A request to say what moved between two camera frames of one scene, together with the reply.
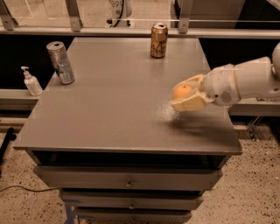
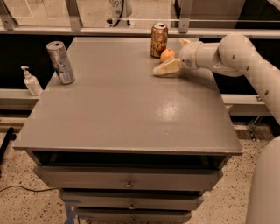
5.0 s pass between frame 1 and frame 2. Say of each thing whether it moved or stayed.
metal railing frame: stayed
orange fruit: moved
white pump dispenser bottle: stayed
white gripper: moved
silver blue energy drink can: stayed
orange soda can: stayed
